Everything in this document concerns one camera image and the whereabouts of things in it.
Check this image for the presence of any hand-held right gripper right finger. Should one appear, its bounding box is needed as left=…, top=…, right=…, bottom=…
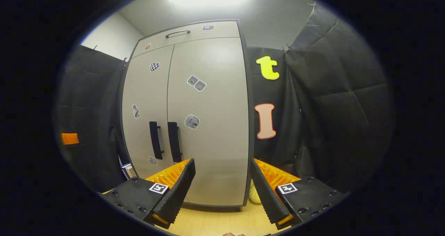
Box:
left=249, top=158, right=349, bottom=230

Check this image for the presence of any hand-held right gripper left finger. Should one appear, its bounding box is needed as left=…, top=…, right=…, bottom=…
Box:
left=102, top=158, right=196, bottom=229

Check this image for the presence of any grey cabinet door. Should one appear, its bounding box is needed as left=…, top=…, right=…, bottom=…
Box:
left=167, top=37, right=251, bottom=207
left=122, top=45, right=174, bottom=179

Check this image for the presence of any grey double-door shoe cabinet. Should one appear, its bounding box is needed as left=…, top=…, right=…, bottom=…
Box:
left=120, top=19, right=255, bottom=209

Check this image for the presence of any pale yellow round object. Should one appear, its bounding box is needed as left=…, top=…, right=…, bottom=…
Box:
left=249, top=186, right=262, bottom=204

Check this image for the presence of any black backdrop cloth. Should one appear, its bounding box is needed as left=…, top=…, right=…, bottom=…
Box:
left=54, top=5, right=395, bottom=195

